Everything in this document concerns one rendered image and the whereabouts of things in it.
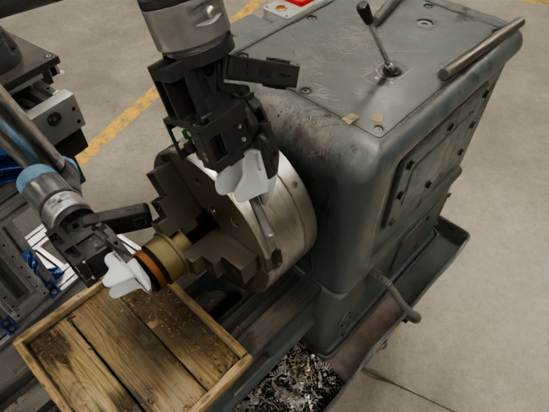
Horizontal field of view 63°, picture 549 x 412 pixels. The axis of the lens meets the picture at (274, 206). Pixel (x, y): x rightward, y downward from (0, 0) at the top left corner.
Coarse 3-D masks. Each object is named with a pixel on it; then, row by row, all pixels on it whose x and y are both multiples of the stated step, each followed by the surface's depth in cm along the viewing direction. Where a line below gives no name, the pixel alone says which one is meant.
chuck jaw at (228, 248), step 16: (208, 240) 76; (224, 240) 76; (192, 256) 74; (208, 256) 73; (224, 256) 73; (240, 256) 73; (256, 256) 72; (272, 256) 73; (224, 272) 75; (240, 272) 71; (256, 272) 74
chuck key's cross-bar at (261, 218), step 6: (252, 198) 53; (252, 204) 53; (258, 204) 52; (252, 210) 53; (258, 210) 52; (258, 216) 51; (264, 216) 51; (258, 222) 51; (264, 222) 50; (264, 228) 49; (270, 228) 50; (264, 234) 49; (270, 234) 49; (270, 240) 49
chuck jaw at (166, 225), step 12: (168, 156) 76; (156, 168) 76; (168, 168) 75; (156, 180) 75; (168, 180) 75; (180, 180) 76; (168, 192) 75; (180, 192) 76; (156, 204) 76; (168, 204) 75; (180, 204) 76; (192, 204) 78; (168, 216) 75; (180, 216) 76; (192, 216) 78; (156, 228) 76; (168, 228) 75; (180, 228) 76
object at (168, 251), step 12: (156, 240) 74; (168, 240) 74; (180, 240) 76; (144, 252) 74; (156, 252) 73; (168, 252) 73; (180, 252) 74; (144, 264) 72; (156, 264) 73; (168, 264) 73; (180, 264) 74; (156, 276) 72; (168, 276) 74; (180, 276) 76; (156, 288) 73
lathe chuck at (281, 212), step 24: (192, 168) 71; (192, 192) 77; (216, 192) 70; (216, 216) 76; (240, 216) 69; (288, 216) 72; (240, 240) 74; (264, 240) 70; (288, 240) 74; (288, 264) 78; (264, 288) 79
